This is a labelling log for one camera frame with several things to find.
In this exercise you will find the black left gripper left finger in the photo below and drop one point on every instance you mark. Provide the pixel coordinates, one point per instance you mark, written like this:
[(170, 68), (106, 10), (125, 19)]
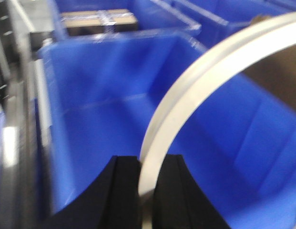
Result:
[(111, 201)]

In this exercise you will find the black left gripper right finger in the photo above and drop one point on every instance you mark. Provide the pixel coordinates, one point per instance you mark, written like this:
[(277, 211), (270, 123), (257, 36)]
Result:
[(179, 203)]

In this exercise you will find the white curved clamp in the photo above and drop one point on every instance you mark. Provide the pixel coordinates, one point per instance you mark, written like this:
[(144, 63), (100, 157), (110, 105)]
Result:
[(196, 84)]

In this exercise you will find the blue target bin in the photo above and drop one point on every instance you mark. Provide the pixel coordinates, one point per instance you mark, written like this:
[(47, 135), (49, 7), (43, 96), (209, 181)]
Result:
[(239, 145)]

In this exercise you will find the cardboard in far bin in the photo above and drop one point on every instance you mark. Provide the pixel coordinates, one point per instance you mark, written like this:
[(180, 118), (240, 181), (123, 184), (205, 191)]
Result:
[(94, 22)]

